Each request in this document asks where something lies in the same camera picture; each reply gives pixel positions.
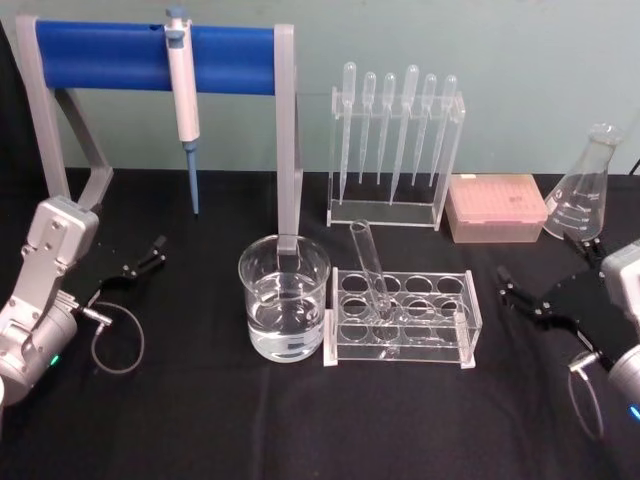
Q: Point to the white and blue micropipette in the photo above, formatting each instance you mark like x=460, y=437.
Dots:
x=183, y=95

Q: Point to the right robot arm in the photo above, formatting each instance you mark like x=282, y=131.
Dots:
x=625, y=310

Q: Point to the short clear transfer pipette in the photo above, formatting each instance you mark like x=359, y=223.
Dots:
x=426, y=100
x=367, y=100
x=387, y=102
x=448, y=100

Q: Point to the clear acrylic dropper rack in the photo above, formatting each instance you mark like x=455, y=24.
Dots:
x=450, y=165

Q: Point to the pink pipette tip box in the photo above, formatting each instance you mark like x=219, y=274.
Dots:
x=495, y=210

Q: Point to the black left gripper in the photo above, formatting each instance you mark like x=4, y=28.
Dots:
x=107, y=265

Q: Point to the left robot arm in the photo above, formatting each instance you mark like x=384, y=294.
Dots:
x=45, y=280

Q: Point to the glass beaker with water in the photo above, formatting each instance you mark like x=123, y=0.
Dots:
x=285, y=320

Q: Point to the grey and blue pipette stand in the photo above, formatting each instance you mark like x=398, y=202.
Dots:
x=105, y=60

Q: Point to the clear acrylic test tube rack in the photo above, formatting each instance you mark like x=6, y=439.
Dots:
x=450, y=340

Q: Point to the black table cloth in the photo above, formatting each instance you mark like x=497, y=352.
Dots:
x=210, y=415

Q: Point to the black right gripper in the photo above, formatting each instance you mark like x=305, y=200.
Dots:
x=580, y=300

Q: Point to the clear glass test tube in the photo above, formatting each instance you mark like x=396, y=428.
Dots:
x=371, y=270

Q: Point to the glass conical flask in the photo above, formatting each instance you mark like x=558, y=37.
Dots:
x=580, y=205

